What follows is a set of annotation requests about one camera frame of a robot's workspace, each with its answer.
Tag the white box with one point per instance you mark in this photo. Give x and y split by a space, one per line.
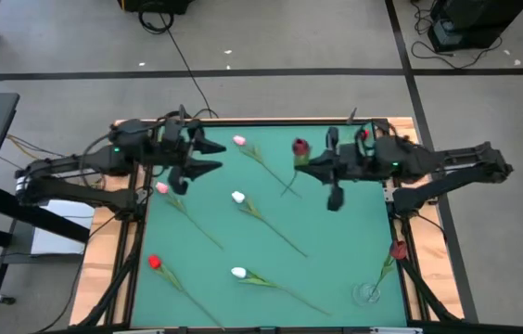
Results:
57 236

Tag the black table frame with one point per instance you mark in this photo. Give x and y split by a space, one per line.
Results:
261 123

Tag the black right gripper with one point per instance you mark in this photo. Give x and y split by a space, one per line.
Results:
354 162

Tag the white artificial tulip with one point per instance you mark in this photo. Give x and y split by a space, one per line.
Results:
238 272
238 197

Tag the black equipment case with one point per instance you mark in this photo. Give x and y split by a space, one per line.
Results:
155 4

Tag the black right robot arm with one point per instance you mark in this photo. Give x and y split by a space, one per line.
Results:
451 162

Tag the black desk stand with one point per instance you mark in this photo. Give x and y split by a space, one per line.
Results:
2 199

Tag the grey frame post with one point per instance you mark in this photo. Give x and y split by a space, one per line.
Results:
181 111
352 116

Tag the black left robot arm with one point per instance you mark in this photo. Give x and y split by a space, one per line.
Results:
104 158

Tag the black machine base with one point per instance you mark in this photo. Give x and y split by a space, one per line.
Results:
475 18

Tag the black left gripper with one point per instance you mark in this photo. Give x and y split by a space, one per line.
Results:
178 144

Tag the dark red artificial tulip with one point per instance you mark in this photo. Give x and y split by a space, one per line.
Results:
399 249
301 147

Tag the clear glass vase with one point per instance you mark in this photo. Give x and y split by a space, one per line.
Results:
362 297

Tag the pink artificial tulip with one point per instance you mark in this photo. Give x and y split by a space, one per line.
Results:
239 140
162 187

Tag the green table mat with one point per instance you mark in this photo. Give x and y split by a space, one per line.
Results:
335 260

